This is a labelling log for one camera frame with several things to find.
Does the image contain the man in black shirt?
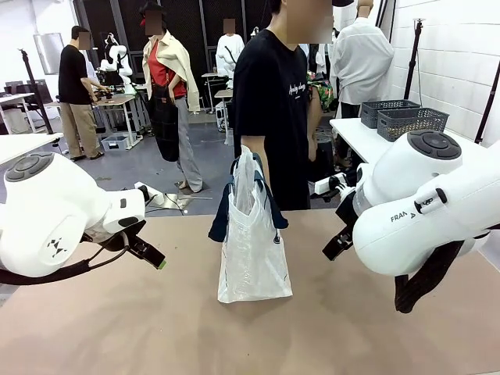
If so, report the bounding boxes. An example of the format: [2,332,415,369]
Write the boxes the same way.
[58,25,105,161]

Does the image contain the floral clothes pile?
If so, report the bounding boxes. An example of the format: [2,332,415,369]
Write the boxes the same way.
[308,72,335,114]

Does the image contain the black tripod stand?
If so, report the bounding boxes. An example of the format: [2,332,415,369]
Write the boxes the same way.
[404,17,426,101]

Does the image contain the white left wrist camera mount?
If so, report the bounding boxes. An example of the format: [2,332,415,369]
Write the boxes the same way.
[134,181,166,207]

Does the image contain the metal mannequin base plate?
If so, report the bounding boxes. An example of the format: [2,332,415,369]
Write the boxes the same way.
[163,191,214,210]

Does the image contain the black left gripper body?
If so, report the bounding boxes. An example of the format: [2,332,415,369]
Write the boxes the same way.
[102,230,142,253]

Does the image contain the black floor cable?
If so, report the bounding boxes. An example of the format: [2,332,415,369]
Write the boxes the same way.
[144,191,185,216]

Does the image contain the grey floor storage crate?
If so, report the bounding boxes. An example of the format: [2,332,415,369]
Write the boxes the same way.
[100,133,132,152]

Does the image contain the person's left forearm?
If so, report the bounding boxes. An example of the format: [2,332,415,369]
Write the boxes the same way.
[308,87,324,134]

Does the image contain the white shopping bag navy handles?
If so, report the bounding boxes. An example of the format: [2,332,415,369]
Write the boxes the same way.
[208,145,294,304]

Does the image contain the black tripod pole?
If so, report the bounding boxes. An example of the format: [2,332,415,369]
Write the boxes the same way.
[17,48,54,134]

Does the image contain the person in black T-shirt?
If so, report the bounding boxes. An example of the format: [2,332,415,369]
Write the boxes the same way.
[233,0,333,211]

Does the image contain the white table with leg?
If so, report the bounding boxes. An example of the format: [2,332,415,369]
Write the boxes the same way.
[0,132,64,165]

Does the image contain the black slanted light stand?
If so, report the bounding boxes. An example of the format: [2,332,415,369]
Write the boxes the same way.
[474,58,500,145]

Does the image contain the mannequin in cream jacket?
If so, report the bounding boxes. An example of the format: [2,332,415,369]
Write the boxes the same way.
[140,0,204,195]

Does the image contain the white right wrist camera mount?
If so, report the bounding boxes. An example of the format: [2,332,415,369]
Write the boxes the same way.
[314,173,357,201]

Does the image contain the person's right hand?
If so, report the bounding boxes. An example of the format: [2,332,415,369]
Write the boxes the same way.
[241,143,266,158]

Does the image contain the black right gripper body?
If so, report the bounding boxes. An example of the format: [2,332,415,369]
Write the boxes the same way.
[334,191,359,236]

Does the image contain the small background desk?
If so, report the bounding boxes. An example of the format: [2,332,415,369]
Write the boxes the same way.
[202,72,232,114]

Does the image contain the white side table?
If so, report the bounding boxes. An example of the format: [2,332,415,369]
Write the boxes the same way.
[329,116,500,165]

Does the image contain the wide grey plastic basket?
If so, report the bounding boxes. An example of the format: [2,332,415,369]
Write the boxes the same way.
[377,107,450,142]

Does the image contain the grey wall panel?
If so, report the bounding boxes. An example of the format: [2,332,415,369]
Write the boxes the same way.
[33,33,66,75]

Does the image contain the background work table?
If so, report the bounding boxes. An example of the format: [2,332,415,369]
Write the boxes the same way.
[91,93,148,148]

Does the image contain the person's left hand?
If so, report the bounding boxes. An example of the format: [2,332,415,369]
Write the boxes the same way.
[307,130,320,162]

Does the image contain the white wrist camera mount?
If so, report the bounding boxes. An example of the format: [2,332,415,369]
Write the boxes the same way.
[134,181,166,207]
[314,173,357,201]

